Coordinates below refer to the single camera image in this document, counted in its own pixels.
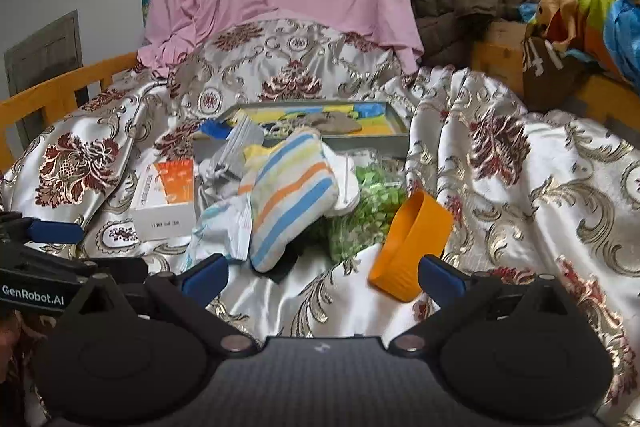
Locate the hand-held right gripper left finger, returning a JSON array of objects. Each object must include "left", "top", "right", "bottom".
[{"left": 60, "top": 253, "right": 258, "bottom": 355}]

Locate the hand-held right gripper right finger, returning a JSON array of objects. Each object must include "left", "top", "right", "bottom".
[{"left": 390, "top": 254, "right": 583, "bottom": 354}]

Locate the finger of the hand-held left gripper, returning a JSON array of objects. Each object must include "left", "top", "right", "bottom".
[
  {"left": 0, "top": 249, "right": 149, "bottom": 283},
  {"left": 0, "top": 212, "right": 85, "bottom": 248}
]

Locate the orange fabric band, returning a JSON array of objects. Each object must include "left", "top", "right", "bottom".
[{"left": 368, "top": 190, "right": 453, "bottom": 303}]

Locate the light blue white cloth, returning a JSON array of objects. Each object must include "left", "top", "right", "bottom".
[{"left": 182, "top": 194, "right": 253, "bottom": 270}]

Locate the striped sock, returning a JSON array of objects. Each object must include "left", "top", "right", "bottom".
[{"left": 239, "top": 130, "right": 337, "bottom": 272}]

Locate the grey face mask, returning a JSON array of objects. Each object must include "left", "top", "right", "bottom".
[{"left": 200, "top": 114, "right": 264, "bottom": 192}]

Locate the grey tray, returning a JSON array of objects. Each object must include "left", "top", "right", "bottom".
[{"left": 192, "top": 99, "right": 412, "bottom": 162}]

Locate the white and orange box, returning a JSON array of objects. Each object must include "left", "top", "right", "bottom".
[{"left": 131, "top": 158, "right": 197, "bottom": 240}]

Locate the green leaf pattern bag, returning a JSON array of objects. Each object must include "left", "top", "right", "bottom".
[{"left": 320, "top": 152, "right": 408, "bottom": 265}]

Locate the floral satin bedspread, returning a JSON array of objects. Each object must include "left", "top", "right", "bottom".
[{"left": 0, "top": 19, "right": 640, "bottom": 427}]

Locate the blue and yellow cloth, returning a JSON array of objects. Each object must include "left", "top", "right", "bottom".
[{"left": 199, "top": 119, "right": 234, "bottom": 139}]

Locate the grey wooden panel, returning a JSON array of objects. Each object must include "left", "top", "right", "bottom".
[{"left": 4, "top": 10, "right": 91, "bottom": 138}]

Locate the brown fabric piece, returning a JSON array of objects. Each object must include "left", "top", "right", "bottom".
[{"left": 299, "top": 114, "right": 364, "bottom": 136}]

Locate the brown bag with white letters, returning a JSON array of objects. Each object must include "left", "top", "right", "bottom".
[{"left": 522, "top": 34, "right": 587, "bottom": 110}]

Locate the colourful patchwork cloth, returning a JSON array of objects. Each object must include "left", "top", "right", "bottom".
[{"left": 520, "top": 0, "right": 640, "bottom": 90}]

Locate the wooden bed frame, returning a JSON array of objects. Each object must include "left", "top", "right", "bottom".
[{"left": 0, "top": 22, "right": 640, "bottom": 172}]

